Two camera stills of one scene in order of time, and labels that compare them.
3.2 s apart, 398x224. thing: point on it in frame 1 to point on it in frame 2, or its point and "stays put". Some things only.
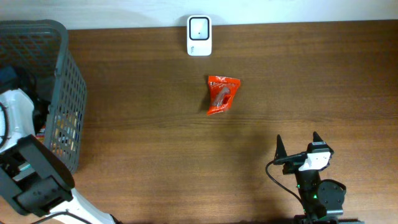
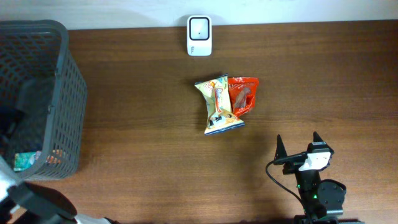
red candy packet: x=222 y=91 to x=244 y=94
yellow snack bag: x=66 y=132 to x=216 y=93
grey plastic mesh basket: x=38 y=53 stays put
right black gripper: x=294 y=167 stays put
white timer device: x=199 y=35 stays put
